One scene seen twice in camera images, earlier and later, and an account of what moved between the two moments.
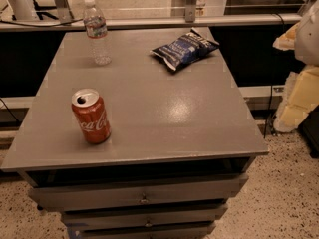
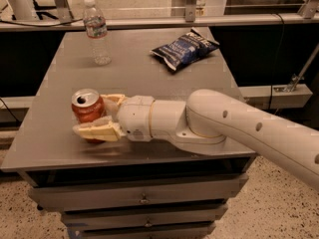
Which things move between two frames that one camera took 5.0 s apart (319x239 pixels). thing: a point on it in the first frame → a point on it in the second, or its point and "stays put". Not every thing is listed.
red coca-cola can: [92, 117] stays put
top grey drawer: [138, 193] stays put
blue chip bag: [185, 49] stays put
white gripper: [309, 37] → [136, 118]
